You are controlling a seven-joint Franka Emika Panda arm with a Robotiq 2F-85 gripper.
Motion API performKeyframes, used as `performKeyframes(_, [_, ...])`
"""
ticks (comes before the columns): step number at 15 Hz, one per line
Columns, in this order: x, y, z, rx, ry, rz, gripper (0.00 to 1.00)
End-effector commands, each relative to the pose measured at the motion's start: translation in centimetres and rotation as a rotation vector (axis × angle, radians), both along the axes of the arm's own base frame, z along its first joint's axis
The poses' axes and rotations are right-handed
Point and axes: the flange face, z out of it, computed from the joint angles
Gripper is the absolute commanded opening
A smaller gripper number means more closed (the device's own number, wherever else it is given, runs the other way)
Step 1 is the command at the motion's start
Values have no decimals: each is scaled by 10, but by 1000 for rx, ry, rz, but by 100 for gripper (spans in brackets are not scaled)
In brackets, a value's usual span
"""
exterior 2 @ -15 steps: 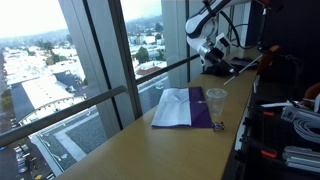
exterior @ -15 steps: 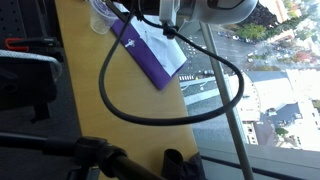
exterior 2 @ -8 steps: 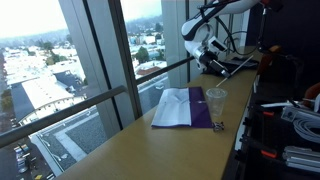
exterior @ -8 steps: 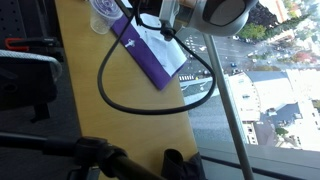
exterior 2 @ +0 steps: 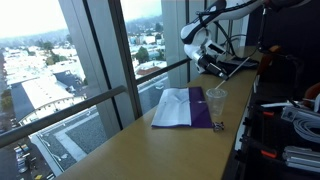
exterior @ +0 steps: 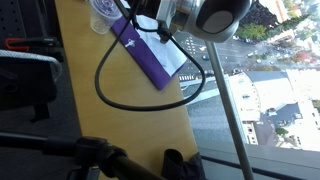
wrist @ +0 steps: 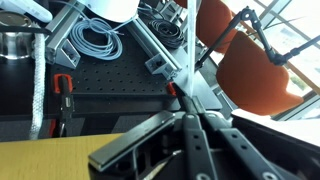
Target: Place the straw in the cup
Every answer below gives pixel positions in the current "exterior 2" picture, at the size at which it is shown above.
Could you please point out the clear plastic straw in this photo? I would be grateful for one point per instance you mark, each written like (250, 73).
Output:
(238, 66)

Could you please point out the clear plastic cup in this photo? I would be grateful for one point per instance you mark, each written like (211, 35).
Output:
(216, 101)

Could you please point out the grey metal handrail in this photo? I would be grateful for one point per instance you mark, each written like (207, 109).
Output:
(66, 111)

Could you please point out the purple folder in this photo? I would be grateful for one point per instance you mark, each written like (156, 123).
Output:
(200, 110)

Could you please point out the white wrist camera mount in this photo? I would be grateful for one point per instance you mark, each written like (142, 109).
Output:
(216, 48)

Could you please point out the white power strip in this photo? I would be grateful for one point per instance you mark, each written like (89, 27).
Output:
(293, 113)

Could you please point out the silver metal bars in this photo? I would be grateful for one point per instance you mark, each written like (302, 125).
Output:
(301, 158)

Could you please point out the black cloth bag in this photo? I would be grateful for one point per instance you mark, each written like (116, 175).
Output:
(240, 70)

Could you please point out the flat dark tablet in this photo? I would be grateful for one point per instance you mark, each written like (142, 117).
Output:
(248, 62)

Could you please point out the black vertical pole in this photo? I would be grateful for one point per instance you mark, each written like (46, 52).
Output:
(262, 30)

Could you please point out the white paper sheet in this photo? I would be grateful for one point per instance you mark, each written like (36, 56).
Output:
(173, 106)

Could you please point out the orange round object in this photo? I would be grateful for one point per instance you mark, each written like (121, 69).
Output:
(313, 91)

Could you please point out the black equipment cart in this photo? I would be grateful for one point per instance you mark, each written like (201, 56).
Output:
(266, 133)

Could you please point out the orange chair back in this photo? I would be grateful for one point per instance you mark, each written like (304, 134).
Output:
(266, 61)

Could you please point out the white plastic strip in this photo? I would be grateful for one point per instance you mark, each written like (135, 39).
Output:
(275, 104)

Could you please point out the small metal binder clip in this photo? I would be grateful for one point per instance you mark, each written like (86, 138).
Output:
(218, 126)

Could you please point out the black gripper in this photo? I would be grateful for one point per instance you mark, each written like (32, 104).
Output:
(211, 64)

